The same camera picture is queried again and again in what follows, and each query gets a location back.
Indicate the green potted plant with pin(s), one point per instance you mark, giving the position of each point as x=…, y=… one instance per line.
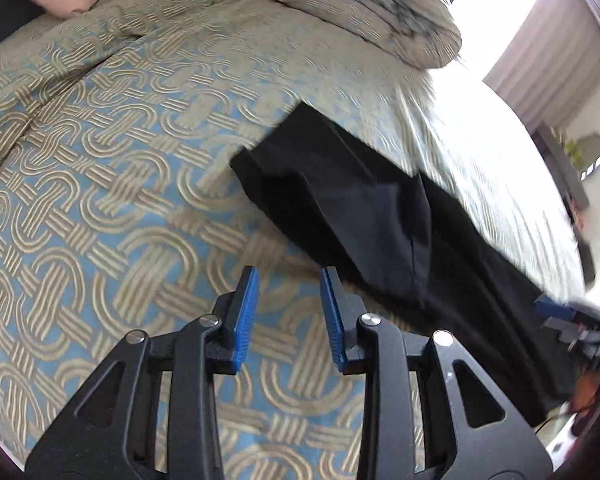
x=575, y=152

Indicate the bright window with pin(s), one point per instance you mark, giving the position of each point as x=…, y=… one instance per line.
x=490, y=10

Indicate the blue beige patterned bedspread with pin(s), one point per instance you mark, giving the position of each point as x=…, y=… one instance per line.
x=104, y=185

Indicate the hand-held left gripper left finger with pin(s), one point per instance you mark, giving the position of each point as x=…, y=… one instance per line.
x=244, y=320

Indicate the black pants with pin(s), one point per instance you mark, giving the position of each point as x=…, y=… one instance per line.
x=355, y=200

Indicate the beige striped curtain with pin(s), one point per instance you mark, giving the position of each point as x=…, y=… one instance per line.
x=555, y=60

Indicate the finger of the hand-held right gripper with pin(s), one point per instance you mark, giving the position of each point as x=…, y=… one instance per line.
x=550, y=306

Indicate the beige rolled comforter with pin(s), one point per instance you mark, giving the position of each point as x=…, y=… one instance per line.
x=355, y=5

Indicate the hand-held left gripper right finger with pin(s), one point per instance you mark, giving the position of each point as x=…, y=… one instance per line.
x=334, y=320

